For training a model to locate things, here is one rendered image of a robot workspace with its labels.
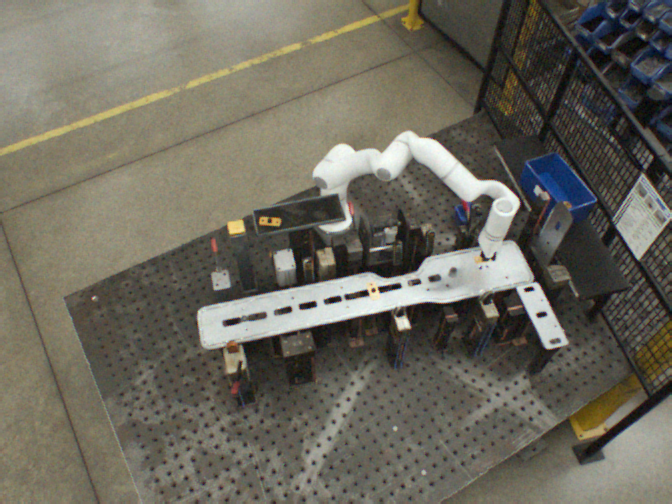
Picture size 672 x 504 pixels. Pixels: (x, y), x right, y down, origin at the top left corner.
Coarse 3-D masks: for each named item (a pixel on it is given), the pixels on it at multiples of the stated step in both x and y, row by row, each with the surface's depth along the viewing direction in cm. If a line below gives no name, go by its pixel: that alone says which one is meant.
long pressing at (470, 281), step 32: (448, 256) 251; (512, 256) 251; (320, 288) 242; (352, 288) 242; (416, 288) 242; (448, 288) 242; (480, 288) 242; (512, 288) 243; (224, 320) 233; (256, 320) 233; (288, 320) 233; (320, 320) 233
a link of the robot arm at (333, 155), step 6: (342, 144) 259; (336, 150) 256; (342, 150) 256; (348, 150) 257; (330, 156) 254; (336, 156) 254; (342, 156) 254; (342, 186) 266; (324, 192) 267; (330, 192) 265; (336, 192) 266; (342, 192) 267; (342, 198) 270
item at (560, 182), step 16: (528, 160) 261; (544, 160) 265; (560, 160) 263; (528, 176) 262; (544, 176) 272; (560, 176) 266; (576, 176) 256; (528, 192) 266; (560, 192) 267; (576, 192) 259; (576, 208) 246
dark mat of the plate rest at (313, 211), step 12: (288, 204) 246; (300, 204) 246; (312, 204) 246; (324, 204) 246; (336, 204) 246; (264, 216) 242; (276, 216) 242; (288, 216) 242; (300, 216) 242; (312, 216) 242; (324, 216) 242; (336, 216) 242; (264, 228) 239; (276, 228) 239; (288, 228) 239
